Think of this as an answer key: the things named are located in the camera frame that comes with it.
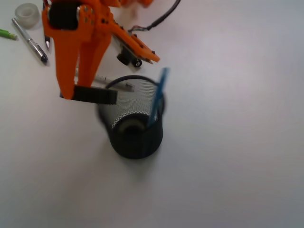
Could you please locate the blue pen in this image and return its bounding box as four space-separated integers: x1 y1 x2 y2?
42 2 51 51

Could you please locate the silver pen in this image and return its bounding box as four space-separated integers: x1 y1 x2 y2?
11 18 48 65

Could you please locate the large black tape roll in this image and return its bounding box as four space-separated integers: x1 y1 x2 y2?
70 85 118 105

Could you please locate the small black tape roll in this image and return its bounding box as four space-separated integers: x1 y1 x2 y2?
118 119 146 134

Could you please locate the yellow black marker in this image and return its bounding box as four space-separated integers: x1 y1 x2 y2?
113 35 142 68

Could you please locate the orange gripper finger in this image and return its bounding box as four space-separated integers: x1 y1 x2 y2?
45 28 81 99
77 33 112 87

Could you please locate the black mesh pen holder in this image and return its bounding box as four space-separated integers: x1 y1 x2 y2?
97 75 166 160

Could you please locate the black cable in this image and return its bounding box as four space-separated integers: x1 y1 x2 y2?
128 0 181 33

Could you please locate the clear tape roll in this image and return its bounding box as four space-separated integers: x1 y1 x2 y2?
20 3 40 28

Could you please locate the green pen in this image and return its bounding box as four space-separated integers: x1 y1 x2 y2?
0 29 18 40

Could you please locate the blue plastic stick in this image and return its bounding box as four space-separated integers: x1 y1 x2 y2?
147 67 170 128

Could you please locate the white pen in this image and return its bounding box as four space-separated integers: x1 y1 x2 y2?
93 75 135 92

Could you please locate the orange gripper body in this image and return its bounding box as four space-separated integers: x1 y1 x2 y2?
42 0 124 43

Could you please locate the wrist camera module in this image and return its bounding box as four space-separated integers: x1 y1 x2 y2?
109 21 160 64

